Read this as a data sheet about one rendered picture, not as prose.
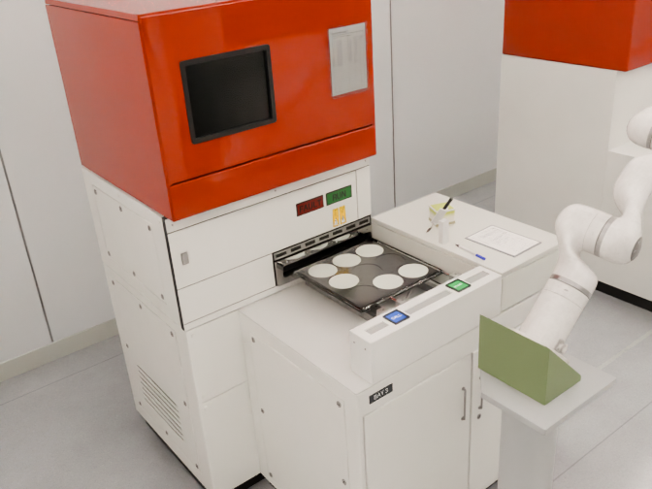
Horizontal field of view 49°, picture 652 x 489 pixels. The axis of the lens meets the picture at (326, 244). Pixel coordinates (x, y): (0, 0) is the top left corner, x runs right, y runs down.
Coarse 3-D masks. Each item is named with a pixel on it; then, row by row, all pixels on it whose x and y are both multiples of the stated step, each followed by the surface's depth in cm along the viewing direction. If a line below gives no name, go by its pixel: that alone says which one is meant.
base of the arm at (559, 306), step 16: (544, 288) 195; (560, 288) 191; (544, 304) 191; (560, 304) 189; (576, 304) 190; (528, 320) 193; (544, 320) 190; (560, 320) 189; (576, 320) 192; (528, 336) 187; (544, 336) 189; (560, 336) 189; (560, 352) 191
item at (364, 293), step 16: (384, 256) 252; (400, 256) 252; (304, 272) 246; (352, 272) 243; (368, 272) 243; (384, 272) 242; (432, 272) 240; (336, 288) 234; (352, 288) 233; (368, 288) 233; (400, 288) 231; (368, 304) 224
